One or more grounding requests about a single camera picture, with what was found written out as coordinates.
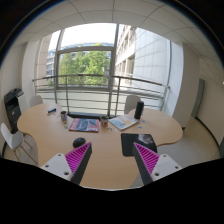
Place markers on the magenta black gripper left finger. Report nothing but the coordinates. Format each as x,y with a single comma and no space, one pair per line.
70,166

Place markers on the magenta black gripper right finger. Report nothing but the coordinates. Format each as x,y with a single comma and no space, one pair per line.
153,166

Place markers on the black computer mouse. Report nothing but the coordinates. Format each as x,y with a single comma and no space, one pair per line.
79,142

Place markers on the red magazine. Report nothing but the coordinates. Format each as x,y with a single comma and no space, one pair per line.
84,125

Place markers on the light open booklet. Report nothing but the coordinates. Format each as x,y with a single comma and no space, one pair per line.
123,122

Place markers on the dark cup on left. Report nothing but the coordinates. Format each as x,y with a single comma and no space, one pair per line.
63,115

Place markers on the black cylindrical bottle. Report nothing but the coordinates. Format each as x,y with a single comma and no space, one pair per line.
139,109

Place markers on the dark mug with pattern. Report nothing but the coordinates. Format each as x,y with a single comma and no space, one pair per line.
104,121

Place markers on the small blue black object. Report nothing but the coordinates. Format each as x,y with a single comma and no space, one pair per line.
50,111

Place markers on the white chair front left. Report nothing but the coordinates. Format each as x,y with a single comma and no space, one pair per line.
15,141

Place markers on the white chair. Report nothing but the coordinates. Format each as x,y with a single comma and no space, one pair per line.
15,141
36,100
131,103

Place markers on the white chair back right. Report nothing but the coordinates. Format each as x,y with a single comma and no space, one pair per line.
131,103

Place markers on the white chair back left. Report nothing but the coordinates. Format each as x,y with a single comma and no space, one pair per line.
36,100

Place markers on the metal balcony railing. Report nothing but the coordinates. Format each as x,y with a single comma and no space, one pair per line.
98,94

